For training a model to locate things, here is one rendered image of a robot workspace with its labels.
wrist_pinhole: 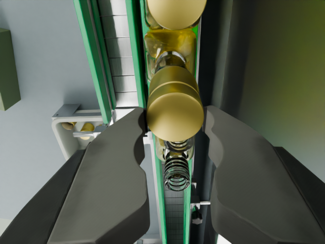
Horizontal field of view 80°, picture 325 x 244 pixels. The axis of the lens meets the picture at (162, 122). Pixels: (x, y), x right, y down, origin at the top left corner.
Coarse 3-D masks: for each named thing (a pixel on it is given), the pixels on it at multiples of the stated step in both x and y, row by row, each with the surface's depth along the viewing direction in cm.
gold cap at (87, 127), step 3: (87, 123) 62; (90, 123) 62; (84, 126) 60; (87, 126) 60; (90, 126) 61; (93, 126) 62; (81, 129) 60; (84, 129) 59; (87, 129) 59; (90, 129) 61; (93, 129) 62; (84, 138) 60; (87, 138) 60
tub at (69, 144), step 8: (56, 120) 53; (64, 120) 53; (72, 120) 53; (80, 120) 53; (88, 120) 53; (96, 120) 53; (56, 128) 55; (64, 128) 59; (80, 128) 63; (56, 136) 56; (64, 136) 59; (72, 136) 63; (64, 144) 59; (72, 144) 63; (80, 144) 67; (64, 152) 60; (72, 152) 63
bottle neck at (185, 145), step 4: (192, 136) 18; (164, 140) 19; (184, 140) 20; (188, 140) 19; (192, 140) 18; (164, 144) 19; (168, 144) 19; (172, 144) 20; (176, 144) 20; (180, 144) 20; (184, 144) 19; (188, 144) 19; (192, 144) 19; (168, 148) 19; (172, 148) 19; (176, 148) 19; (180, 148) 19; (184, 148) 19; (188, 148) 19; (176, 152) 19; (180, 152) 19
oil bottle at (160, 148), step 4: (156, 136) 26; (156, 140) 26; (160, 140) 26; (156, 144) 27; (160, 144) 26; (156, 148) 27; (160, 148) 26; (164, 148) 26; (192, 148) 26; (156, 152) 28; (160, 152) 26; (188, 152) 26; (192, 152) 27; (160, 156) 27; (164, 156) 26; (188, 156) 26; (192, 156) 28; (164, 160) 27; (188, 160) 27
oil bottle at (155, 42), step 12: (144, 36) 21; (156, 36) 19; (168, 36) 19; (180, 36) 19; (192, 36) 20; (144, 48) 20; (156, 48) 19; (168, 48) 19; (180, 48) 19; (192, 48) 19; (156, 60) 19; (192, 60) 20; (192, 72) 21
